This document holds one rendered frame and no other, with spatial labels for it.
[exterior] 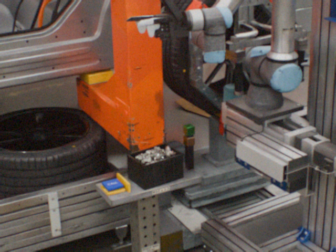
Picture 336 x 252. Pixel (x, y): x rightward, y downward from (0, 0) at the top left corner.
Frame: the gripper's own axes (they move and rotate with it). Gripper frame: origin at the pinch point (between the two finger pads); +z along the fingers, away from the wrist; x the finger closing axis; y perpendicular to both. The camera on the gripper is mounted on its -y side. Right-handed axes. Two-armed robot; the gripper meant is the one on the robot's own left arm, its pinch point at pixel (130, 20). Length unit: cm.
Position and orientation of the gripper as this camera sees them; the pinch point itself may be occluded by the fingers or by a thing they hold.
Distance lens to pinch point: 227.4
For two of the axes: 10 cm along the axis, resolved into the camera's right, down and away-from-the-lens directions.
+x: -3.0, -2.3, 9.3
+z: -9.5, 1.4, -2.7
